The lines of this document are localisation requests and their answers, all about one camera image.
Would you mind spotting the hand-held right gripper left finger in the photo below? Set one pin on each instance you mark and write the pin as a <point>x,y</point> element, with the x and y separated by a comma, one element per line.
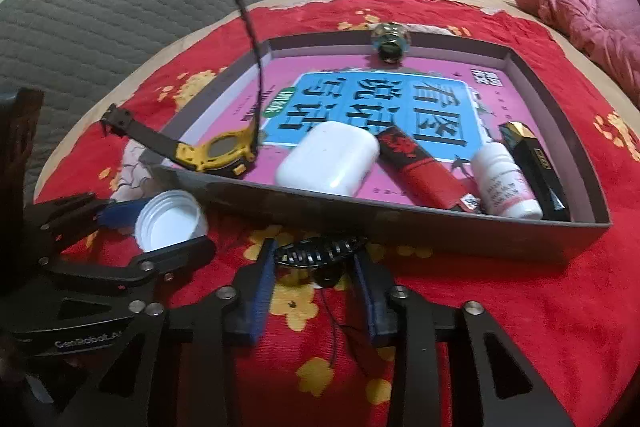
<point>262,292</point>

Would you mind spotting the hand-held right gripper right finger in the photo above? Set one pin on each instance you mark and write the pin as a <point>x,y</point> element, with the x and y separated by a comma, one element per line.
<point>370,302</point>

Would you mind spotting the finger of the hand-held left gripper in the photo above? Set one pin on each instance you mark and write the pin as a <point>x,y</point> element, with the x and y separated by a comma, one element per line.
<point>175,254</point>
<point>120,212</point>

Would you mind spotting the white bottle cap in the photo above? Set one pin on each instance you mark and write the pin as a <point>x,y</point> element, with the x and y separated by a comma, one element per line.
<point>170,227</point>

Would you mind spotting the black hair clip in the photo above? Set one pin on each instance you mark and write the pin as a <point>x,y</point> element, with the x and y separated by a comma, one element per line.
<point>320,249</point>

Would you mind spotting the grey cardboard box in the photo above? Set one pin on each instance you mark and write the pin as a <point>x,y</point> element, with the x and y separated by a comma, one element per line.
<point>325,217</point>

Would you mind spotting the red lighter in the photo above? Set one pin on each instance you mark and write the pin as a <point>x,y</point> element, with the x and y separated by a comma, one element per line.
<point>425,172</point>

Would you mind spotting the white earbud case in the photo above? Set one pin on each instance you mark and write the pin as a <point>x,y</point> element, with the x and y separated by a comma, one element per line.
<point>325,159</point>

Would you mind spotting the white pill bottle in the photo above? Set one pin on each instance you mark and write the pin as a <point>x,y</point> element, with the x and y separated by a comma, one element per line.
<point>505,187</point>

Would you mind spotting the black faceted lipstick tube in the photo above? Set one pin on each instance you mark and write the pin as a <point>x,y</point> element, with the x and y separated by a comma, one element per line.
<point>535,162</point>

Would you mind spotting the small glass jar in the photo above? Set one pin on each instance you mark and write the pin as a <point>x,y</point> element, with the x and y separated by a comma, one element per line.
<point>390,42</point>

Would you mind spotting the red floral blanket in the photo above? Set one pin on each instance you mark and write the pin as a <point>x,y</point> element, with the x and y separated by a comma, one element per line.
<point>500,307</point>

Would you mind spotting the grey quilted cover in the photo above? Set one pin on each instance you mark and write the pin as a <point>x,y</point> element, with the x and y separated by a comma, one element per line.
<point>100,7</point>

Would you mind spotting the pink book blue label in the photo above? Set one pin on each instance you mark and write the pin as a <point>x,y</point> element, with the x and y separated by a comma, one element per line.
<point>287,67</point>

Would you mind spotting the pink quilt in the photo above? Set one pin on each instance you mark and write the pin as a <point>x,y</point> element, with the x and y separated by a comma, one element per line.
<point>575,7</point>

